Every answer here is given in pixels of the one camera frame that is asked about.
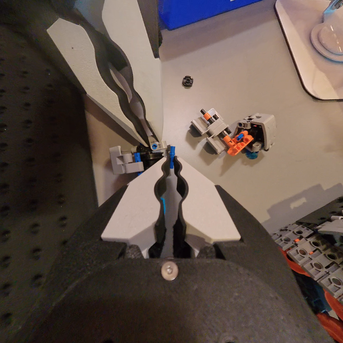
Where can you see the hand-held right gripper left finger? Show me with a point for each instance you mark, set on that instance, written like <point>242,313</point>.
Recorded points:
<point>131,211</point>

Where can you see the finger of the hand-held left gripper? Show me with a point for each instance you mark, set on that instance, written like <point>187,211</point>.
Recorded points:
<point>80,67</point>
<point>142,69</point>

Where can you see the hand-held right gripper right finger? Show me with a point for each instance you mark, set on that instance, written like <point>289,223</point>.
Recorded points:
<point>209,211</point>

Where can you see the grey curved panel brick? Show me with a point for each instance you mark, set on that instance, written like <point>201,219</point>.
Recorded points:
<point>120,160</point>

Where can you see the blue plastic bin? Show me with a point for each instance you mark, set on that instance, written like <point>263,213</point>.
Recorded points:
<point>201,13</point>

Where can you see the blue pin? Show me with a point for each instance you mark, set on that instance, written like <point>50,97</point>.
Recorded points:
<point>172,154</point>

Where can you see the blue brick separator tool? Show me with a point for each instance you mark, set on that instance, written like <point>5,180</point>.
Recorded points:
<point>163,205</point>

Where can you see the black round brick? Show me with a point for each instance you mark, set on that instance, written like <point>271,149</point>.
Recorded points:
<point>187,81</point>

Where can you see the grey orange brick assembly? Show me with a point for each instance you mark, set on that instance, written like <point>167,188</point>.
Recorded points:
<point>238,144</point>

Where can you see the grey orange tracked toy robot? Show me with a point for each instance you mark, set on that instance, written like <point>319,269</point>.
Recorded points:
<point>308,254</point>

